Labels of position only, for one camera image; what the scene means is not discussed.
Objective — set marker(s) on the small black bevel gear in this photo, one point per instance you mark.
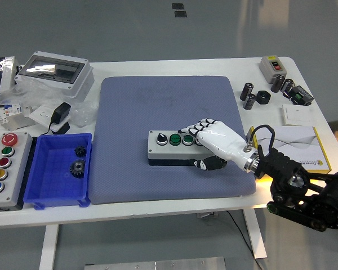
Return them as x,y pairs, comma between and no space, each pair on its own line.
80,151

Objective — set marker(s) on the white table leg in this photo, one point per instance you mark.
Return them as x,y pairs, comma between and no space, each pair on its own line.
256,236
48,247

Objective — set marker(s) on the white circuit breaker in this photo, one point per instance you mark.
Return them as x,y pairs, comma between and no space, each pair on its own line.
11,112

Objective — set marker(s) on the blue plastic bin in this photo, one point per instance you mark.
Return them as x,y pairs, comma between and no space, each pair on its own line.
53,180

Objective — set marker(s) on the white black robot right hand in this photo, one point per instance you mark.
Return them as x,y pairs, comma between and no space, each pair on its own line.
222,139

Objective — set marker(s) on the black hex nut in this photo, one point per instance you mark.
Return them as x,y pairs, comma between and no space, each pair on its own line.
263,97

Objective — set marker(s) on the grey four-button control box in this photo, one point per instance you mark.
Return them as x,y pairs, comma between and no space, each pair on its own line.
163,153

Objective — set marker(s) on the blue-grey mat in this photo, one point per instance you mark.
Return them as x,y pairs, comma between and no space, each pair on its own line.
129,112

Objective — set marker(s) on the white wall switch panel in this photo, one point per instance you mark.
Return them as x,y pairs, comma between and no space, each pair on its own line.
297,115

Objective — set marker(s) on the black floor plate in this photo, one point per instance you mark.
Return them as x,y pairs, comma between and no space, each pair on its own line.
180,14
178,6

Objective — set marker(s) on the white wall socket plate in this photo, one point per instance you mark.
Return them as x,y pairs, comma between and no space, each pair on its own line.
40,114

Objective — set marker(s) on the silver metal plate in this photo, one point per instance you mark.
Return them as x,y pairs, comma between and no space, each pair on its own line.
157,264

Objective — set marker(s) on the yellow white cardboard box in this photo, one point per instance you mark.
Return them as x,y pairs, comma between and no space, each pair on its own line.
298,136

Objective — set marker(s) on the grey metal bracket under table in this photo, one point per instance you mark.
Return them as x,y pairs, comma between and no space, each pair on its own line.
207,215

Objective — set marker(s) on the grey five-button control box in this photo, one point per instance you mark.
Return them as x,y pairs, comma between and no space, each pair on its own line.
16,160

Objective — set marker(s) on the black module with green terminal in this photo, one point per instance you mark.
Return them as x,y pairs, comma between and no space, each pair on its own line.
301,95

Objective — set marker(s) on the black power adapter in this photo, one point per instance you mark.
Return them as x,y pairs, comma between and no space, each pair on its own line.
60,112

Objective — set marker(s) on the black cylindrical capacitor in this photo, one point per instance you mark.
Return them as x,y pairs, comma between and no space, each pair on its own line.
286,85
277,83
246,90
249,101

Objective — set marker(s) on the grey enclosure with clear lid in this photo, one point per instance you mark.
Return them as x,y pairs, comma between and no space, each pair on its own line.
81,80

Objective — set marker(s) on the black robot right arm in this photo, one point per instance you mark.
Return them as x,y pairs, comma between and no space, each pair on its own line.
281,166

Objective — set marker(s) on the small grey two-button switch box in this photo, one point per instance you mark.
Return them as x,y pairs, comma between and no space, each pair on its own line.
267,70

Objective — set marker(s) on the clear plastic bag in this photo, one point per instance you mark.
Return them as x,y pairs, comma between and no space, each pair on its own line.
42,94

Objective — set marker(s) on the large black bevel gear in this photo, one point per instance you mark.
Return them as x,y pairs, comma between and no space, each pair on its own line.
77,168

